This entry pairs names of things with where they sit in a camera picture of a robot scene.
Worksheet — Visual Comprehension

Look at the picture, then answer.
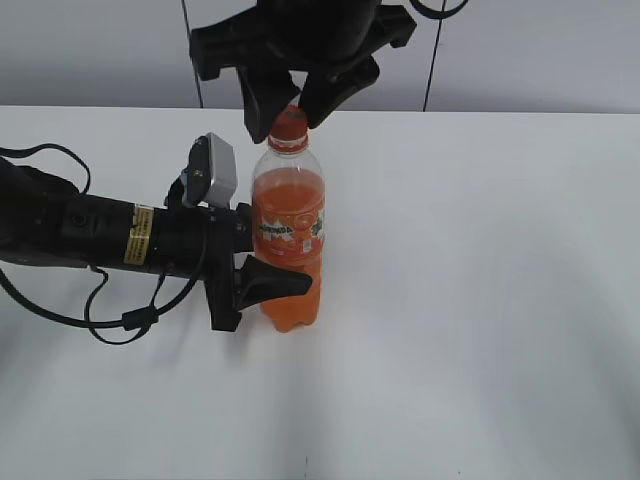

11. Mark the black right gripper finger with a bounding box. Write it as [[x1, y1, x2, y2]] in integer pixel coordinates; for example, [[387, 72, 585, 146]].
[[298, 56, 380, 129], [236, 67, 300, 144]]

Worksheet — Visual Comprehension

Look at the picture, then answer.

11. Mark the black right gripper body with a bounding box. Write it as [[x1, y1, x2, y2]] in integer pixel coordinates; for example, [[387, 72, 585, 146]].
[[190, 1, 416, 81]]

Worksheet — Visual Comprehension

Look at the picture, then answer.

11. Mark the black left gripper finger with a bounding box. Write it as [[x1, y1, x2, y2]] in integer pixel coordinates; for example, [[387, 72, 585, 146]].
[[234, 255, 313, 311]]

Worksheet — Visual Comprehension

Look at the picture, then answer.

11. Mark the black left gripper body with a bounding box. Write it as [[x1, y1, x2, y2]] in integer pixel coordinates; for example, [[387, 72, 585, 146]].
[[149, 203, 252, 331]]

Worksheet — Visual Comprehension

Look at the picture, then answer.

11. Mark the orange bottle cap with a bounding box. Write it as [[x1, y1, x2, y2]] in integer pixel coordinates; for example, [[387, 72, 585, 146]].
[[267, 105, 309, 154]]

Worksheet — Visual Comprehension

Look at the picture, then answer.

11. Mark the orange soda bottle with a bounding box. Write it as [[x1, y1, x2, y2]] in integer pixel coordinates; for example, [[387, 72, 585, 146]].
[[249, 105, 327, 334]]

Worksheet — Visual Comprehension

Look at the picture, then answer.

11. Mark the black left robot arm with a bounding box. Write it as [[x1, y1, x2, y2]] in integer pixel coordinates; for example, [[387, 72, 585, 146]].
[[1, 160, 312, 332]]

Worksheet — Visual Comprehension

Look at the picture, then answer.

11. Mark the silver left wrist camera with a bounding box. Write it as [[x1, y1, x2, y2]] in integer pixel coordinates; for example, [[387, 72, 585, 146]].
[[180, 132, 238, 208]]

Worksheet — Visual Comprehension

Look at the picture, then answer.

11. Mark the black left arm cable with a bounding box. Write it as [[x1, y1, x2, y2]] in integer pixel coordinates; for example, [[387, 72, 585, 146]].
[[0, 143, 209, 346]]

